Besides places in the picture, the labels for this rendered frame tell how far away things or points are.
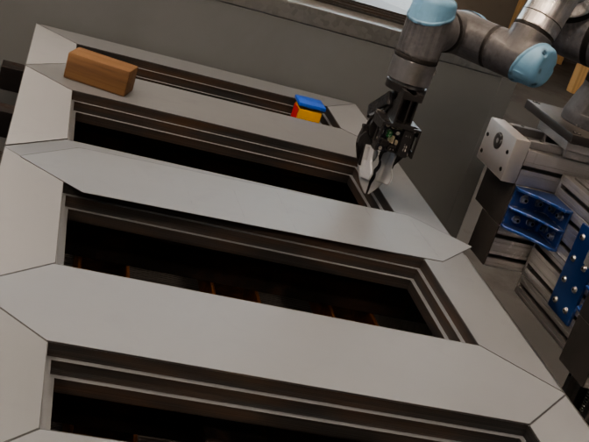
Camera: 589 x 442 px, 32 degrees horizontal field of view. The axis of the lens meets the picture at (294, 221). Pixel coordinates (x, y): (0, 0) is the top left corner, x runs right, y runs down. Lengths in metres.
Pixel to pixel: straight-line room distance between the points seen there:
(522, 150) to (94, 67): 0.83
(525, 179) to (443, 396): 0.92
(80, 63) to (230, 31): 0.51
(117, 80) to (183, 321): 0.83
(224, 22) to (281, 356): 1.30
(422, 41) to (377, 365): 0.67
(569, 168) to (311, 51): 0.67
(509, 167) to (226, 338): 1.00
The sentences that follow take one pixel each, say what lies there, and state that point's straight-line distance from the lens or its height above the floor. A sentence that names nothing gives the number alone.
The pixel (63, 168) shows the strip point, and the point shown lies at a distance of 1.55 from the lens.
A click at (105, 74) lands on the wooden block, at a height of 0.90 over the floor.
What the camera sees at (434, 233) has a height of 0.87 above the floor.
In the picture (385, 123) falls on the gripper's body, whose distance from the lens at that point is 1.75.
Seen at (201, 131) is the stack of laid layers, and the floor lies 0.85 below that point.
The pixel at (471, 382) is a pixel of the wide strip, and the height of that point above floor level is 0.87.
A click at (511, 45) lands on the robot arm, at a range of 1.77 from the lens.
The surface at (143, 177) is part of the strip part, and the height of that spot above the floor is 0.87.
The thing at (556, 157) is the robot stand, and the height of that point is 0.98.
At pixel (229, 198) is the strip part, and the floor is 0.87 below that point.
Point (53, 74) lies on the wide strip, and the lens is 1.99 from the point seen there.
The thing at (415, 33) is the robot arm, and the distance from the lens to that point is 1.74.
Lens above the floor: 1.42
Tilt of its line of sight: 20 degrees down
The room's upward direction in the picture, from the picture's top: 18 degrees clockwise
